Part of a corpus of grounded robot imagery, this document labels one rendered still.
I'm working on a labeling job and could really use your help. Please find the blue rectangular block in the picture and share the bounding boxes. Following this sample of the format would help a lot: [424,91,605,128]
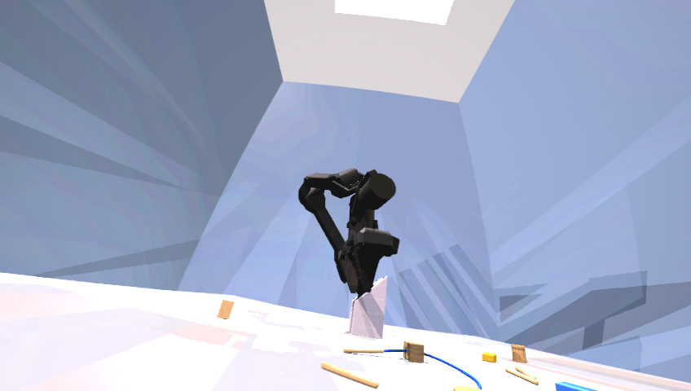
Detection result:
[555,382,596,391]

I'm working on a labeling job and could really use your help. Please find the thin wooden stick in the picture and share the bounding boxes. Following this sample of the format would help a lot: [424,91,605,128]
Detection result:
[320,362,379,389]
[504,367,539,385]

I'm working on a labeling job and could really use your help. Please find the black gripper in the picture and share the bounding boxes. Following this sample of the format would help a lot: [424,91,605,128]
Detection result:
[338,213,393,293]

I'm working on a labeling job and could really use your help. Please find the yellow wooden block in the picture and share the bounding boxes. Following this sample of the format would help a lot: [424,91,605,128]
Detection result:
[482,352,497,363]

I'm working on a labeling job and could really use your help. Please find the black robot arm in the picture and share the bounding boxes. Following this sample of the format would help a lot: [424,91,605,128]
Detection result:
[298,168,396,284]

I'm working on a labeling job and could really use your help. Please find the light wooden square block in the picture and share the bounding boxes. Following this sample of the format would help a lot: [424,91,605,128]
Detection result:
[403,340,425,363]

